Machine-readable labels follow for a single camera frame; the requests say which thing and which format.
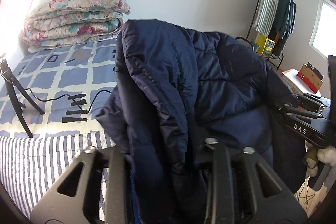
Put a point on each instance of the blue checked bed sheet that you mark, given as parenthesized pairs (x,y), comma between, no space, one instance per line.
(70,84)

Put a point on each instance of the window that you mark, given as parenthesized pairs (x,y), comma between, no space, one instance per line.
(323,36)

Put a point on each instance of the striped hanging cloth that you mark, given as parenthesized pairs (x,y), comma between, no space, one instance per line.
(266,11)

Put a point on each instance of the black clothes rack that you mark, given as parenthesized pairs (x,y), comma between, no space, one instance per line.
(250,37)

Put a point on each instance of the navy puffer jacket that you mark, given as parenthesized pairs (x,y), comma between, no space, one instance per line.
(178,86)

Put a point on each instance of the yellow box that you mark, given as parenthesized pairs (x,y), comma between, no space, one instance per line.
(265,45)

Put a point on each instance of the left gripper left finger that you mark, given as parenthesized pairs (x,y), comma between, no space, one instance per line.
(118,202)

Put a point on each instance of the stacked boxes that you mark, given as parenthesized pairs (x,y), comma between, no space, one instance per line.
(311,77)

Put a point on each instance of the dark hanging clothes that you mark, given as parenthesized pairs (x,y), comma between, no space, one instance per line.
(283,24)

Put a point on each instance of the striped bed cover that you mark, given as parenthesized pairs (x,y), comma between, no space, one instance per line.
(29,167)

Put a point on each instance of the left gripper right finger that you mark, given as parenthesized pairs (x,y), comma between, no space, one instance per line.
(220,197)

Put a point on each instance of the folded floral quilt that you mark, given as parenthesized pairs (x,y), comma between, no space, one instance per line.
(58,23)

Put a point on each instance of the orange covered table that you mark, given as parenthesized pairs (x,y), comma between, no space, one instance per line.
(297,85)

